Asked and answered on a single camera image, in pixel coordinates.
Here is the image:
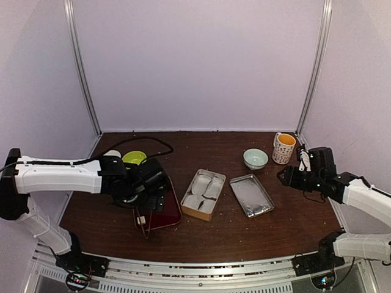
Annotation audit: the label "white square chocolate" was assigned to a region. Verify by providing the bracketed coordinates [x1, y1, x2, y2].
[137, 216, 146, 226]

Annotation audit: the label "metal tongs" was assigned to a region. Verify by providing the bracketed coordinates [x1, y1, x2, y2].
[133, 208, 155, 241]

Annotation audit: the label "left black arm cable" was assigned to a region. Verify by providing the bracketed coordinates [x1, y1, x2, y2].
[0, 136, 174, 172]

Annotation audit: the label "white and navy bowl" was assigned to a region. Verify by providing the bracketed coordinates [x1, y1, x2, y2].
[104, 150, 122, 158]

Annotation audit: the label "circuit board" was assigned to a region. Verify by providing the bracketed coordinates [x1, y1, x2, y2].
[311, 275, 336, 291]
[65, 272, 91, 291]

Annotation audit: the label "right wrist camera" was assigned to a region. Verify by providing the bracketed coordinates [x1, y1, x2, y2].
[296, 144, 311, 172]

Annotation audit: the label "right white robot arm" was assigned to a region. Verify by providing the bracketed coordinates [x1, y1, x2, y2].
[277, 146, 390, 270]

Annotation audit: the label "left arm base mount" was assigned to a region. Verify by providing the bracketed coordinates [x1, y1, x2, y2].
[55, 233, 109, 277]

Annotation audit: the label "left circuit board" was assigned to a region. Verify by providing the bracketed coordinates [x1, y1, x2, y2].
[65, 272, 91, 291]

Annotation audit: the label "bear printed tin lid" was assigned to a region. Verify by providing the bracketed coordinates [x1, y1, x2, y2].
[229, 174, 275, 219]

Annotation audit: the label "aluminium frame post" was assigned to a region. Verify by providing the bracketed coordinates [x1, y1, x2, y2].
[295, 0, 333, 140]
[64, 0, 102, 136]

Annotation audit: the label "tin box with paper cups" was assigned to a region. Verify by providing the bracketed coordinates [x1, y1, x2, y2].
[180, 169, 226, 222]

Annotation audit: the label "red lacquer tray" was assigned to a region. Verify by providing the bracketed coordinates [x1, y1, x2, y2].
[152, 178, 183, 231]

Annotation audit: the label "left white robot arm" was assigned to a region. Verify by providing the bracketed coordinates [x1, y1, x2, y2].
[1, 148, 169, 271]

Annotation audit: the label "right circuit board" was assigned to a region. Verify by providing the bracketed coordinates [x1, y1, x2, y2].
[311, 275, 336, 291]

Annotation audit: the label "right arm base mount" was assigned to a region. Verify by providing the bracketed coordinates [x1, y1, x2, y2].
[291, 231, 345, 277]

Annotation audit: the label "left aluminium frame post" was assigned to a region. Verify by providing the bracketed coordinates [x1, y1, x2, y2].
[64, 0, 102, 136]

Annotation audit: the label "front aluminium rail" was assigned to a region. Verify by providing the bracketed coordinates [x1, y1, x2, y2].
[22, 242, 380, 292]

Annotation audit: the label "patterned mug orange inside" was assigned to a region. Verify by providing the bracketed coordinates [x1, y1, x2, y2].
[272, 132, 296, 165]

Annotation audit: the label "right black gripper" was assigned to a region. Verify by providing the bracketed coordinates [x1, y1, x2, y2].
[277, 165, 323, 192]

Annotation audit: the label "right aluminium frame post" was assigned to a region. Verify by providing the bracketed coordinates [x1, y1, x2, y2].
[295, 0, 333, 140]

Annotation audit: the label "pale blue ceramic bowl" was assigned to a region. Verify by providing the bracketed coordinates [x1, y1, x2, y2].
[243, 148, 269, 170]

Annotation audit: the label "lime green bowl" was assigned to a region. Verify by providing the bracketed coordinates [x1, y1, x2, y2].
[122, 151, 147, 170]

